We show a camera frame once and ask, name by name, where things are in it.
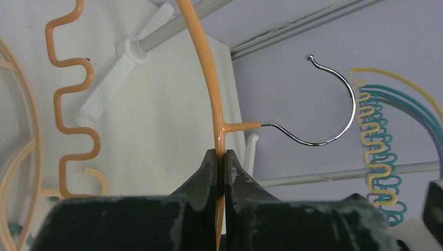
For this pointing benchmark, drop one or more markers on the teal plastic hanger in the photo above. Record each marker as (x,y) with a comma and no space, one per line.
(17,229)

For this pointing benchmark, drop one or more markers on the orange wavy hanger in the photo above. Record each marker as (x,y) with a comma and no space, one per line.
(220,126)

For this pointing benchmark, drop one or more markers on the white garment rack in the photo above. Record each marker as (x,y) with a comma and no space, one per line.
(380,162)

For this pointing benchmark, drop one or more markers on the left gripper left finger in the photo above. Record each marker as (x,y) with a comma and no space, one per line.
(183,220)

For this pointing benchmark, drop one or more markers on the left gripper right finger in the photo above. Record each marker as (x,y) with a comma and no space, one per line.
(257,220)

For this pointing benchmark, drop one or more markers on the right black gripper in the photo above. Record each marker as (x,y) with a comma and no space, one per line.
(432,212)

